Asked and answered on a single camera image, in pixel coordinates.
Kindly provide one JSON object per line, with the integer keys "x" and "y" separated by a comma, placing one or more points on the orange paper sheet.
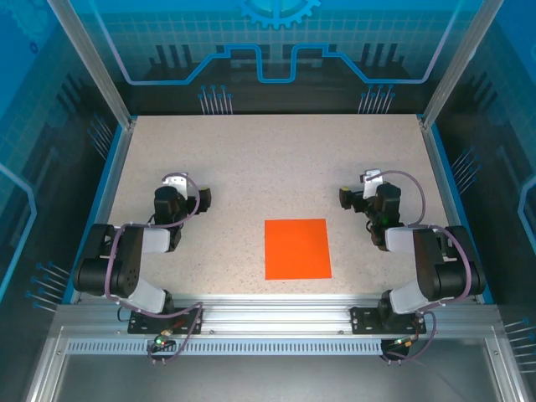
{"x": 297, "y": 249}

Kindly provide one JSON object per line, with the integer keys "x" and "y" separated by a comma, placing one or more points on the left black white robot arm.
{"x": 125, "y": 259}

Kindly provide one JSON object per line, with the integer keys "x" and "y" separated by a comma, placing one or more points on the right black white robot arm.
{"x": 431, "y": 259}

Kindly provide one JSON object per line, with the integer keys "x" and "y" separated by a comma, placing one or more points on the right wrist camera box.
{"x": 372, "y": 178}

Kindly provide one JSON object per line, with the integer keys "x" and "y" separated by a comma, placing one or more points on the aluminium table side rail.
{"x": 452, "y": 209}
{"x": 106, "y": 209}

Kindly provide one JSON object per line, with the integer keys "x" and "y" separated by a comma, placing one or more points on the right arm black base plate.
{"x": 362, "y": 320}

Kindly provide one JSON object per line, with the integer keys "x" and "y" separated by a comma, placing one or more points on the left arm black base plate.
{"x": 138, "y": 326}

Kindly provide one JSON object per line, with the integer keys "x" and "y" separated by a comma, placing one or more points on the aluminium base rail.
{"x": 276, "y": 314}

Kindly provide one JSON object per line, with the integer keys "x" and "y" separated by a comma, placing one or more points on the aluminium frame post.
{"x": 94, "y": 63}
{"x": 459, "y": 63}

